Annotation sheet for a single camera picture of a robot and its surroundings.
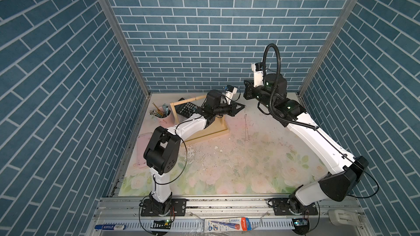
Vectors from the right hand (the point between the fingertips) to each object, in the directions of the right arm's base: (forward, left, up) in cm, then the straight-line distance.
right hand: (247, 81), depth 71 cm
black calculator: (+12, +35, -37) cm, 53 cm away
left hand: (-2, -3, -16) cm, 17 cm away
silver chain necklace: (-3, -5, -41) cm, 41 cm away
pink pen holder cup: (-1, +44, -27) cm, 52 cm away
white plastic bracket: (-42, -45, -38) cm, 72 cm away
